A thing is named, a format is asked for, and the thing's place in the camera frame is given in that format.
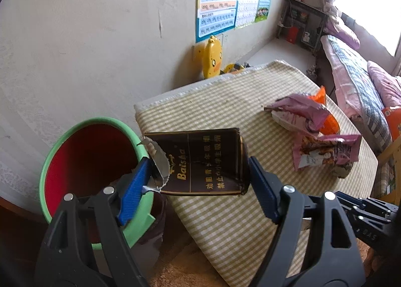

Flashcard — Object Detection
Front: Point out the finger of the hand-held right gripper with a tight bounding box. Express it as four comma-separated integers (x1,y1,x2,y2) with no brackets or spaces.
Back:
335,191,376,212

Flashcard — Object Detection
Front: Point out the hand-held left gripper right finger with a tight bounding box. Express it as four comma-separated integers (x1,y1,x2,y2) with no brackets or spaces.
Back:
247,156,365,287

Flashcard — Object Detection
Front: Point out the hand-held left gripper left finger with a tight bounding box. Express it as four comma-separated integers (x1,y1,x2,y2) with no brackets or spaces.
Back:
35,157,154,287

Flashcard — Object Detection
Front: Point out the pink snack packet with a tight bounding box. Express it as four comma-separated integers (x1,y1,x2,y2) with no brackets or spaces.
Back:
292,133,362,178

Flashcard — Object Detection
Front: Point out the green rimmed red trash bin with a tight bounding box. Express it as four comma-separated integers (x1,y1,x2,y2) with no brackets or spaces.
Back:
39,117,156,250

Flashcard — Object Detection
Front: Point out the dark cigarette box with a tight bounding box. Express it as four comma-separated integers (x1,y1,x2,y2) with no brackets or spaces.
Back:
139,128,251,196

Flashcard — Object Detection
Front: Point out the tan fuzzy cloth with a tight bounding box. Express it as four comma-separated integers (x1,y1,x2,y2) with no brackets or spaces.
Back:
363,240,389,278

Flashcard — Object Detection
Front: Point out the dark plastic bag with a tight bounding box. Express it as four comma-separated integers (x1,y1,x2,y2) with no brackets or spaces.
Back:
135,193,168,262

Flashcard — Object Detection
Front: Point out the wooden chair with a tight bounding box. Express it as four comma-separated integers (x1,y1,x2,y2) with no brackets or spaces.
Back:
374,137,401,203

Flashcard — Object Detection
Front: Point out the orange snack packet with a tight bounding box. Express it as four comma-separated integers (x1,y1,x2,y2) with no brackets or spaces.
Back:
309,86,340,135

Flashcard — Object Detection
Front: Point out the purple snack packet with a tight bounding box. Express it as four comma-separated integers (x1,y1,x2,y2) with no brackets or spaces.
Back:
265,93,329,134

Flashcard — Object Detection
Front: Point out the checked table mat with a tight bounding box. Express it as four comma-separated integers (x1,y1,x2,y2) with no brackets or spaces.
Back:
134,61,379,287

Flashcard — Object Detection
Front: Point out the pink pillow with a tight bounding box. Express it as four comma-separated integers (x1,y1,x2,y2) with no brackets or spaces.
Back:
367,61,401,109

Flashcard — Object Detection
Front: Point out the yellow toy vehicle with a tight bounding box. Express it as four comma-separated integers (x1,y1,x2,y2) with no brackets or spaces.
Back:
223,63,246,74

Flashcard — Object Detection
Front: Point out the bed with patchwork quilt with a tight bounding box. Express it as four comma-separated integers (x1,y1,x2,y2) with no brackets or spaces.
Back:
320,35,401,153

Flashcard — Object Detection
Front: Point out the yellow duck toy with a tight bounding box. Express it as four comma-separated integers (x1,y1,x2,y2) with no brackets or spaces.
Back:
202,35,224,79

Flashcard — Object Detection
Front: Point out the red bag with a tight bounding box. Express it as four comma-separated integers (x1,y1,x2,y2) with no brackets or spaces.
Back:
286,26,299,44

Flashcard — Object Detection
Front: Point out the purple pillow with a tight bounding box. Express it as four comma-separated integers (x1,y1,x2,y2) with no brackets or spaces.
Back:
326,14,361,49

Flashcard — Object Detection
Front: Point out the dark metal shelf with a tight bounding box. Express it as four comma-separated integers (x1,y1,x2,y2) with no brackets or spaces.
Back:
277,0,329,54

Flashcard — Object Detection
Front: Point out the beige cloth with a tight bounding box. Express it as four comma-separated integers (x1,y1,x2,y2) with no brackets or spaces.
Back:
323,2,340,18

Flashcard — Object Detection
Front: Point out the blue letter wall poster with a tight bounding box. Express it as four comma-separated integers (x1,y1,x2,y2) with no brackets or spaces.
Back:
196,0,240,44

